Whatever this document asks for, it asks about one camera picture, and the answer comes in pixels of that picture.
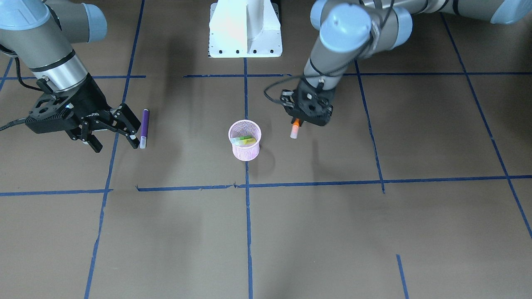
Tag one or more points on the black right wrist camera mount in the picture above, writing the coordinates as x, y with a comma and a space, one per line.
51, 113

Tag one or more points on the green highlighter pen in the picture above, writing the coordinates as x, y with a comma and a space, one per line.
238, 140

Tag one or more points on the yellow highlighter pen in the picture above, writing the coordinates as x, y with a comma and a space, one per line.
246, 143

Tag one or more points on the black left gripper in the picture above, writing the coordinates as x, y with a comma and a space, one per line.
286, 100

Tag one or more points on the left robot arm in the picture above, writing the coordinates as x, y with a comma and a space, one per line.
349, 30

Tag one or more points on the purple highlighter pen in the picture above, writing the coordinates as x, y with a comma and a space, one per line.
144, 129

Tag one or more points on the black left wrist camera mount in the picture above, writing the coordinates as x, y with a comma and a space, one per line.
309, 99

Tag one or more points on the orange highlighter pen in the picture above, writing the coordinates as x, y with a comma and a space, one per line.
295, 127

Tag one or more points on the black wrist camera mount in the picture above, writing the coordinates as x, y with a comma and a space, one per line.
51, 113
309, 99

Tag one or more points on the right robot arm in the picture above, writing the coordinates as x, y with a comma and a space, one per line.
41, 34

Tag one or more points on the white camera stand post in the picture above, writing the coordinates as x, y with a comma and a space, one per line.
245, 28

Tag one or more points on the pink mesh pen holder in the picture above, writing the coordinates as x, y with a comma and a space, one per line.
242, 128

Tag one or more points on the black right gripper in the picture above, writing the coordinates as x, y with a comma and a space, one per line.
88, 99

